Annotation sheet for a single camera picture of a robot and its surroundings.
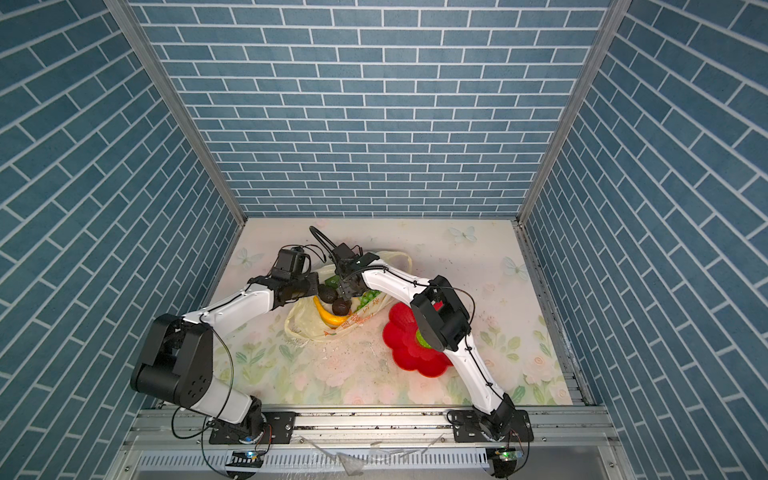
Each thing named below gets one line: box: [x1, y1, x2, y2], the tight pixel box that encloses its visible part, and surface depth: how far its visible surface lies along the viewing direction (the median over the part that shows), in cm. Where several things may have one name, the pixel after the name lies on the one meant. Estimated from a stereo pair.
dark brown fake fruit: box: [332, 298, 352, 316], surface depth 95 cm
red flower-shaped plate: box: [383, 302, 453, 377], surface depth 88 cm
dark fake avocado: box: [318, 284, 338, 304], surface depth 96 cm
